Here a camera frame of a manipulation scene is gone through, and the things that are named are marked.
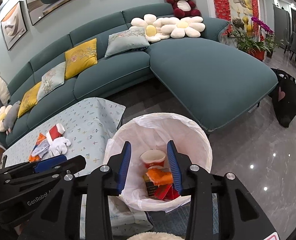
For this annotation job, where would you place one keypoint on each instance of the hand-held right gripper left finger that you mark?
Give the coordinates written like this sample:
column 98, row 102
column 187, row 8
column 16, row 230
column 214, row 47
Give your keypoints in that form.
column 124, row 170

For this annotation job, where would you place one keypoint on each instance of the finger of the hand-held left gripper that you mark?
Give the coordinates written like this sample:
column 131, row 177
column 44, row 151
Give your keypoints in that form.
column 70, row 163
column 50, row 163

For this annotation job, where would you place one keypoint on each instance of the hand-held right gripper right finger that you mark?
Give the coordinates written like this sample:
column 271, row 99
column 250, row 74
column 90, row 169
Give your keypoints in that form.
column 174, row 170

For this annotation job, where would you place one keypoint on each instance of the orange plastic bag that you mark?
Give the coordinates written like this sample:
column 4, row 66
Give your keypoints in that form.
column 160, row 176

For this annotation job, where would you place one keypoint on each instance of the orange and white packet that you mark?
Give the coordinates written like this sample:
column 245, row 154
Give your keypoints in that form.
column 40, row 150

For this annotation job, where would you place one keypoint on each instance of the white glove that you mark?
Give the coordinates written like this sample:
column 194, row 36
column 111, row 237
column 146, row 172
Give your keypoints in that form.
column 58, row 145

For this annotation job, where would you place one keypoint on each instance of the red packet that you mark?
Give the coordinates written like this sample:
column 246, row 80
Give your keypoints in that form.
column 166, row 192

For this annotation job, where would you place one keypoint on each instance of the gold cigarette box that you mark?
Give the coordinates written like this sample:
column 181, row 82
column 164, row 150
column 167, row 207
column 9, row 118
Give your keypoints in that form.
column 150, row 190

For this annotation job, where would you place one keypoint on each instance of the trash bin with white liner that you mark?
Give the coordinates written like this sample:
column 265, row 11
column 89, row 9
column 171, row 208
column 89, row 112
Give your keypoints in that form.
column 138, row 140

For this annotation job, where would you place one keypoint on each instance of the black remote control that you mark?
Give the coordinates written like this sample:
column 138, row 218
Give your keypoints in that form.
column 3, row 160

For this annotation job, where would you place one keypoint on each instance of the grey plush toy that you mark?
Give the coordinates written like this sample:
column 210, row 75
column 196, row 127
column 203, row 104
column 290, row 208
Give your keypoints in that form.
column 10, row 116

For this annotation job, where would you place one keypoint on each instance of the yellow embroidered pillow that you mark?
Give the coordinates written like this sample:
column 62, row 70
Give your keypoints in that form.
column 80, row 57
column 29, row 100

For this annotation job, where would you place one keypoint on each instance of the pale grey embroidered pillow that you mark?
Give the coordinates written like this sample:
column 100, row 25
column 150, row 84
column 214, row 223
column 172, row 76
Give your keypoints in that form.
column 50, row 80

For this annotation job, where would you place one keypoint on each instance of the teal sectional sofa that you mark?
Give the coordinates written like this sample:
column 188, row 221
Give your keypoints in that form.
column 200, row 80

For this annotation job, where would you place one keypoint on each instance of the pale blue embroidered pillow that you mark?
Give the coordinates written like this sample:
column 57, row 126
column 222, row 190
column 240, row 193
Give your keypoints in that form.
column 125, row 41

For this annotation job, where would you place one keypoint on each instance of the black tote bag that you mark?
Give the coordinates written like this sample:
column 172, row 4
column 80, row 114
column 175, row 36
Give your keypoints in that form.
column 285, row 100

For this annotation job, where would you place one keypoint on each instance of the green potted plant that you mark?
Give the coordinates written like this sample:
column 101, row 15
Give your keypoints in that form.
column 247, row 41

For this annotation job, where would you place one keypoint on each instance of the yellow gourd ornament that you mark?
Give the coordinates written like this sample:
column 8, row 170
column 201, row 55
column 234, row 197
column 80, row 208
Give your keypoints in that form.
column 248, row 25

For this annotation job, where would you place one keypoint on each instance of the red and white plush bear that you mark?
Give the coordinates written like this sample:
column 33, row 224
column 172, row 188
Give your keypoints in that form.
column 181, row 3

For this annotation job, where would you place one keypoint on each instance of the purple orchid plant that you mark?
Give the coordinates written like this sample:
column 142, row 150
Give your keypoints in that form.
column 261, row 25

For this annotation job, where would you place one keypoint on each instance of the golden mural with red border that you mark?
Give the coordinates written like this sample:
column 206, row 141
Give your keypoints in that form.
column 237, row 0

